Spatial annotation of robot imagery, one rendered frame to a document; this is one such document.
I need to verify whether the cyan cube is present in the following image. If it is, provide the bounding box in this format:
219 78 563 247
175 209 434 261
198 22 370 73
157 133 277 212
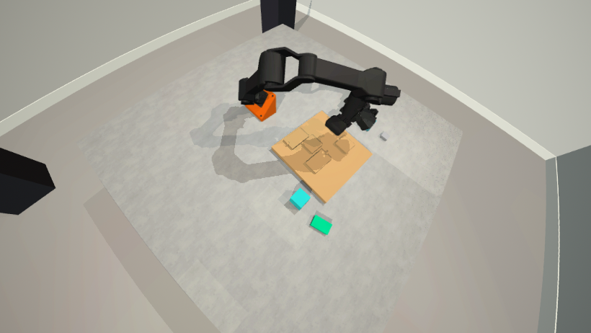
290 188 311 210

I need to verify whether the green rectangular block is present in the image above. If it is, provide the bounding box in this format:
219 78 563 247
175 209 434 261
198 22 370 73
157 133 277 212
311 215 332 234

